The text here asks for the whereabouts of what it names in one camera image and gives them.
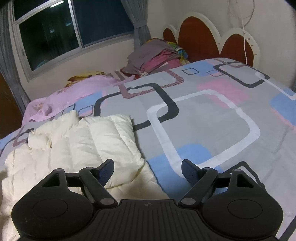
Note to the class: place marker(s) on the dark red cloth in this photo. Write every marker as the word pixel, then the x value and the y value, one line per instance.
pixel 129 73

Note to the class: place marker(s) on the yellow printed pillow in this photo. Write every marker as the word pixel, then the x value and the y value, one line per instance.
pixel 78 77

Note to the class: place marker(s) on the grey folded cloth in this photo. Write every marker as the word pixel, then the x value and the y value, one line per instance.
pixel 148 51

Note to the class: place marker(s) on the brown wooden door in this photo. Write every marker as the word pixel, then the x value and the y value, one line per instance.
pixel 9 109

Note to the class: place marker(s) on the white and brown headboard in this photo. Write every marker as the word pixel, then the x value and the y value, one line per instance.
pixel 196 34

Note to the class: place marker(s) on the pink blanket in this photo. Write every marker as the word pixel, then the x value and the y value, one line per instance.
pixel 76 89

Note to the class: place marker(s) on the grey patterned bed sheet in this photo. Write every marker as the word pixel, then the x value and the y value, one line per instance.
pixel 208 120

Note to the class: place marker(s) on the white quilted duvet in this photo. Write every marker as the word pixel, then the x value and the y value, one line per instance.
pixel 69 143

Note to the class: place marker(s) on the pink folded cloth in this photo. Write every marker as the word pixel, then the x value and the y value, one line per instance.
pixel 159 61

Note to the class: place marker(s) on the colourful printed folded cloth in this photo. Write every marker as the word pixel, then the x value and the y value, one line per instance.
pixel 181 52

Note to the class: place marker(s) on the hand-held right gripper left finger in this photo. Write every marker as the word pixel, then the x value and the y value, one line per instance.
pixel 106 172

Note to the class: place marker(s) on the sliding glass window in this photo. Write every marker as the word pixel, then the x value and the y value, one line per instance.
pixel 50 39

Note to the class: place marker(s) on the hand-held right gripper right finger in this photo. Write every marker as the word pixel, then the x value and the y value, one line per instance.
pixel 188 172

